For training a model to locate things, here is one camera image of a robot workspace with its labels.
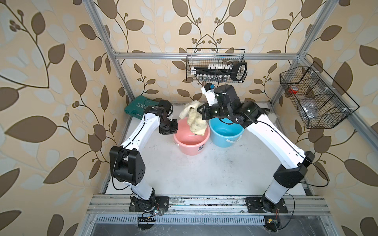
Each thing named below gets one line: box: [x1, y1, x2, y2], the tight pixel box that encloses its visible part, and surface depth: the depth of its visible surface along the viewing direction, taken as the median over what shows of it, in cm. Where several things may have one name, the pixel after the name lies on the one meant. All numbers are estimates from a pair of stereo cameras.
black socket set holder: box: [190, 61, 248, 83], surface depth 86 cm
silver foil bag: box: [301, 97, 318, 119], surface depth 73 cm
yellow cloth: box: [178, 100, 209, 136], surface depth 70 cm
